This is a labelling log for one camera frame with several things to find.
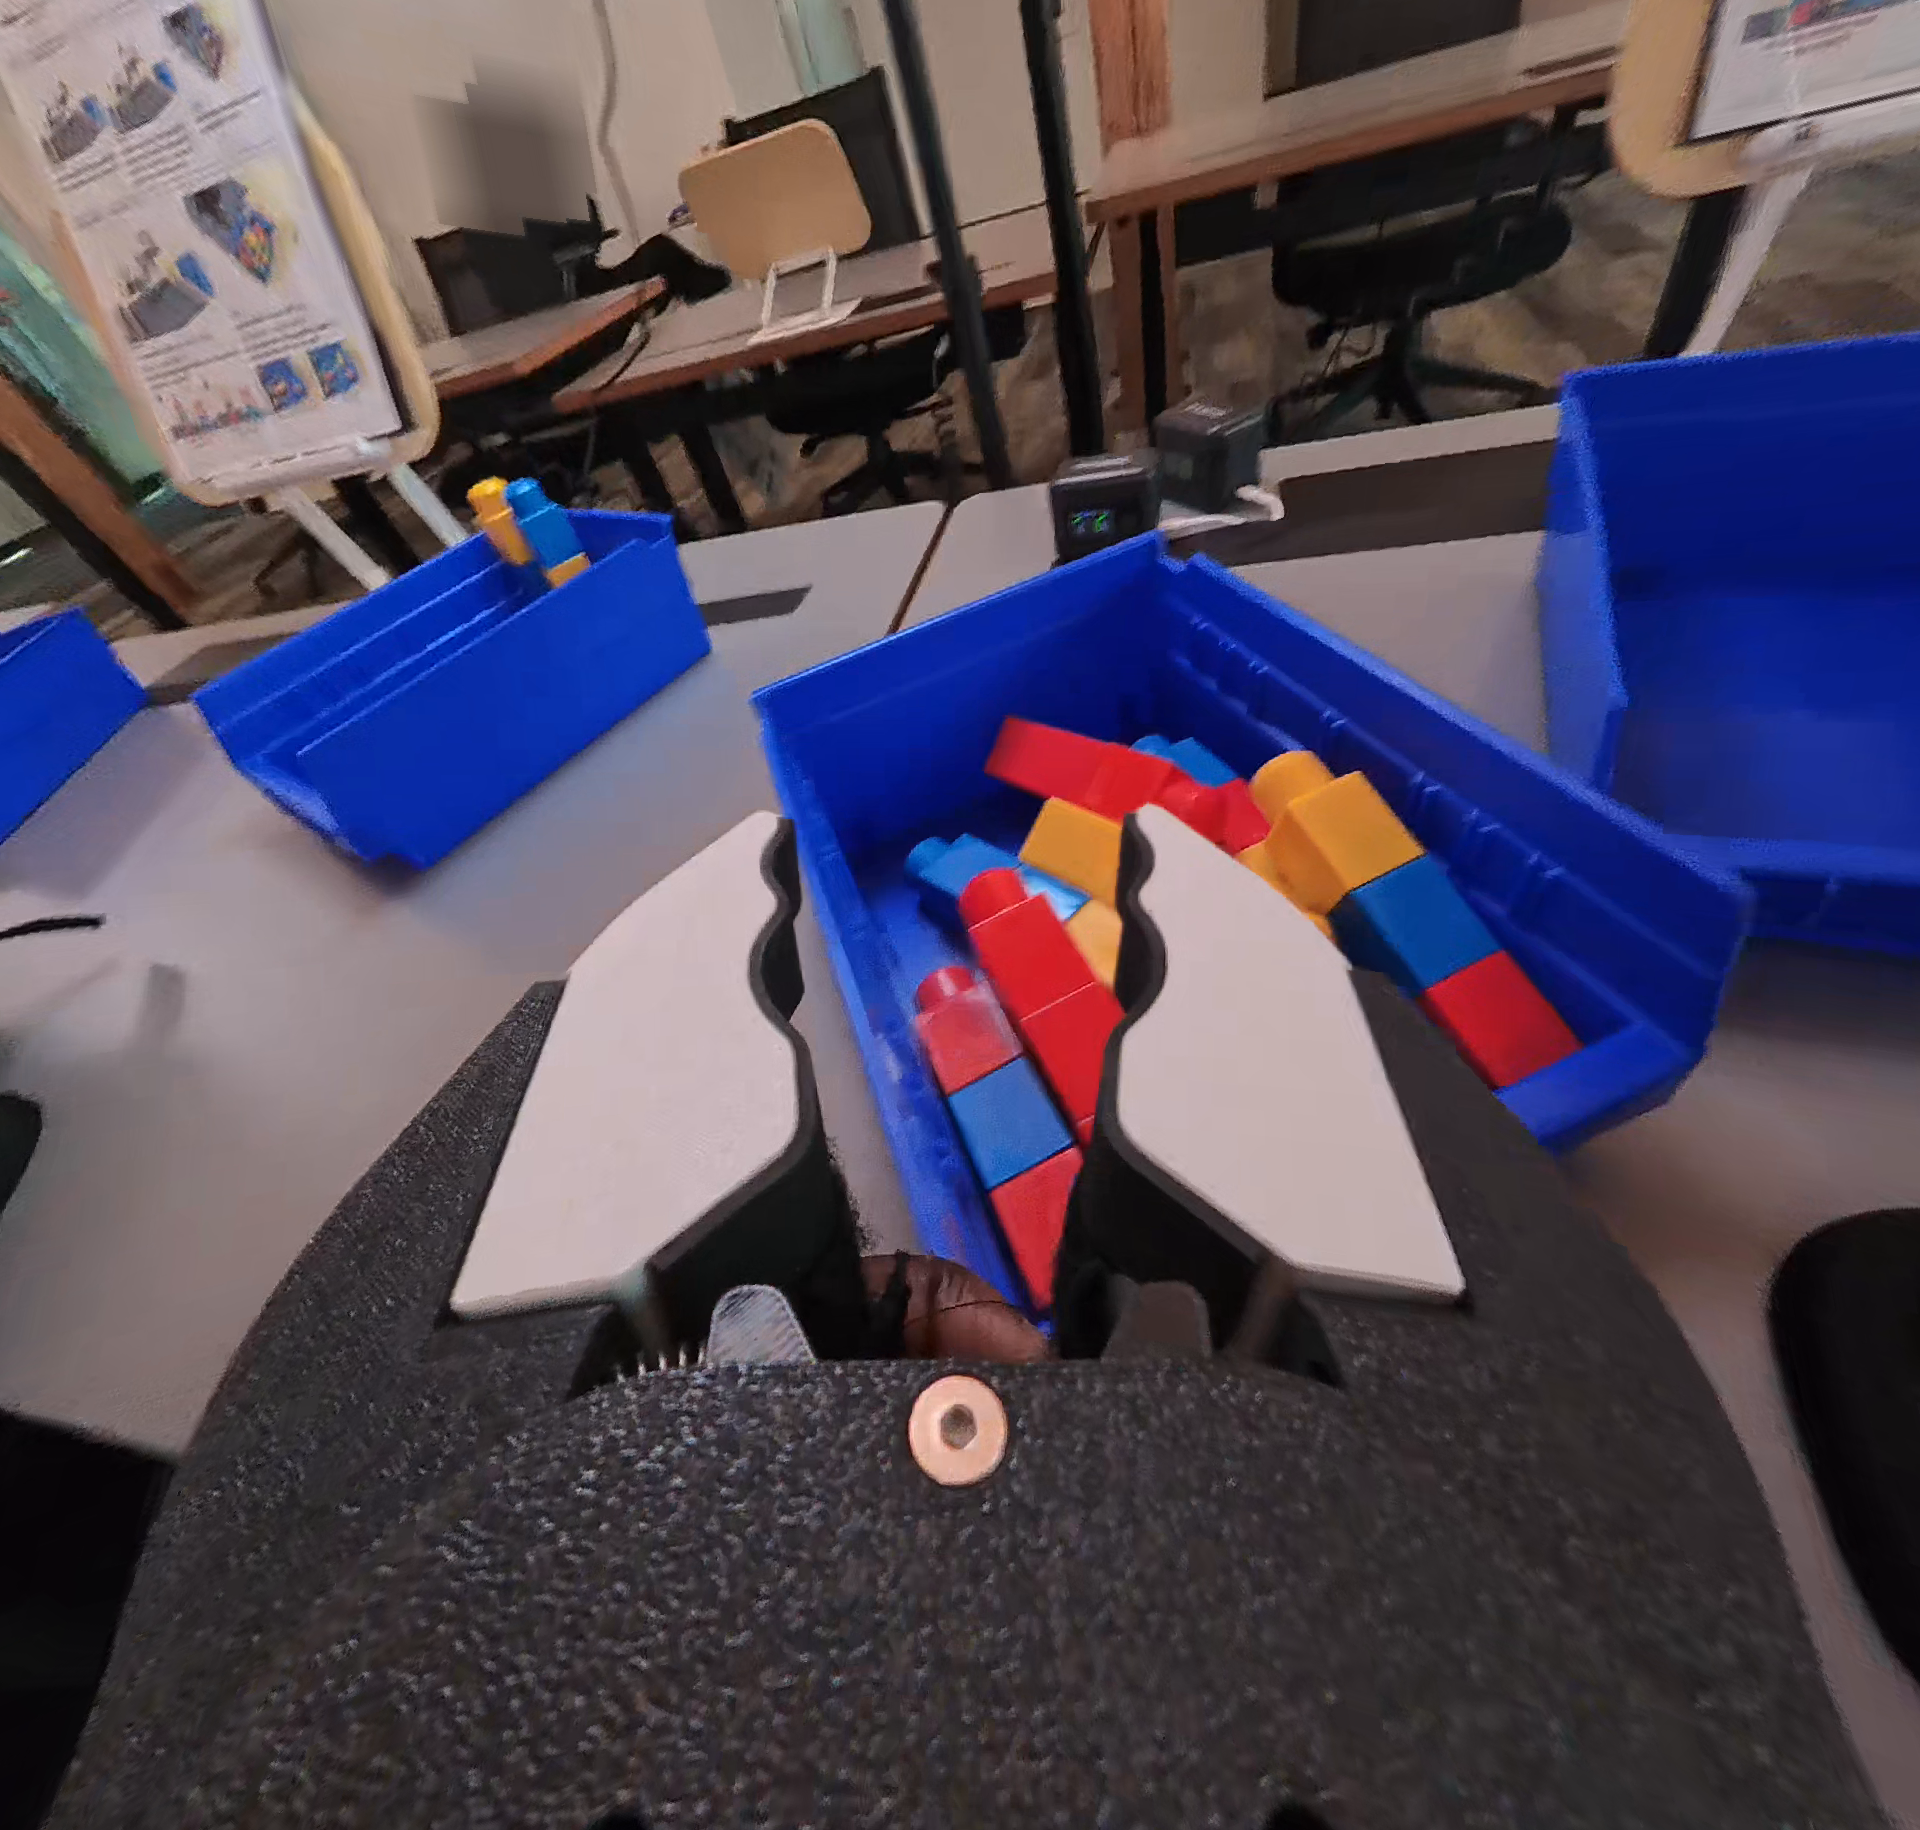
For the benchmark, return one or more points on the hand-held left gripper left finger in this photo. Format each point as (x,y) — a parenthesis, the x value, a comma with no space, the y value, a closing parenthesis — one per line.
(645,1110)

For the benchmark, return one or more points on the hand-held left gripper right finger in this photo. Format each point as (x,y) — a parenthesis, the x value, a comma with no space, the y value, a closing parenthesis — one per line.
(1275,1110)

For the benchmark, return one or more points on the orange blue red block tower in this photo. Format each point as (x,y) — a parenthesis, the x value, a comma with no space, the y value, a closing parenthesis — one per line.
(1411,922)

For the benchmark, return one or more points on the pile of toy blocks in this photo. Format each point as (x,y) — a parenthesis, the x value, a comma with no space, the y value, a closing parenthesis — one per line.
(1036,991)

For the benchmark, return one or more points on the blue plastic bin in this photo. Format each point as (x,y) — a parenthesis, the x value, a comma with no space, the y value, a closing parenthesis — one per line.
(451,750)
(960,691)
(60,720)
(1726,630)

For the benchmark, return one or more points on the blue and orange block tower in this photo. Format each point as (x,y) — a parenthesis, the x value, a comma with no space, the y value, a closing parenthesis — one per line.
(542,526)

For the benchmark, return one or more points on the person's left hand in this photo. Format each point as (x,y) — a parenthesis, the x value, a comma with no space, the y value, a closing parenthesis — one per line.
(960,1321)

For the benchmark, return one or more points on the white poster stand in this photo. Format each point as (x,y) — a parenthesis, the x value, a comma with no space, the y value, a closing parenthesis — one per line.
(1761,266)
(427,505)

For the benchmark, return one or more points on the black padded armrest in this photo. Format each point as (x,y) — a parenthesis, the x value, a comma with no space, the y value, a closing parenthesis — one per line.
(1861,1410)

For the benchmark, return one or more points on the black office chair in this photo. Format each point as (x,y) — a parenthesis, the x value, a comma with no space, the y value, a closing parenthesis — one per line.
(855,391)
(1411,256)

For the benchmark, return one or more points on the wooden top office desk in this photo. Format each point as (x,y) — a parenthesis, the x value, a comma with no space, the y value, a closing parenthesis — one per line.
(705,352)
(525,336)
(1350,135)

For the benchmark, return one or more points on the wooden board on white stand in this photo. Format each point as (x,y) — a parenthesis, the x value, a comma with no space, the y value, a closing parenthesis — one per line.
(771,195)

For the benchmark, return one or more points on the black metal pole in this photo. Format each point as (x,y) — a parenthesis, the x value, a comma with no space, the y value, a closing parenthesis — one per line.
(932,165)
(1053,165)

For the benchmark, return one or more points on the dark computer monitor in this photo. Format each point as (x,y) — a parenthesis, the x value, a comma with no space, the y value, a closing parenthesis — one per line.
(1411,1)

